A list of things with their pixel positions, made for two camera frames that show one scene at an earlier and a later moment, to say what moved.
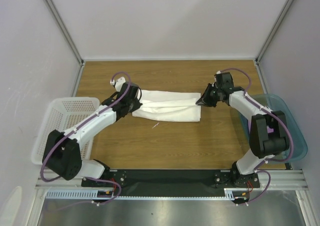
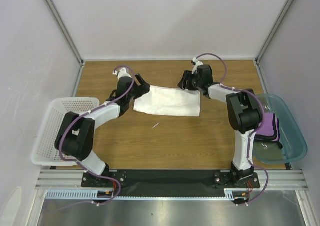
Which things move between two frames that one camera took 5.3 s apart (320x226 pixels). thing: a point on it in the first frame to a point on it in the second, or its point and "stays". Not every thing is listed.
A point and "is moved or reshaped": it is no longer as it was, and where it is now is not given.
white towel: x=172 y=106 is moved or reshaped
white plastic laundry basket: x=64 y=114 stays
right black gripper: x=211 y=96 to x=189 y=79
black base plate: x=170 y=182 stays
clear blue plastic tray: x=298 y=147 stays
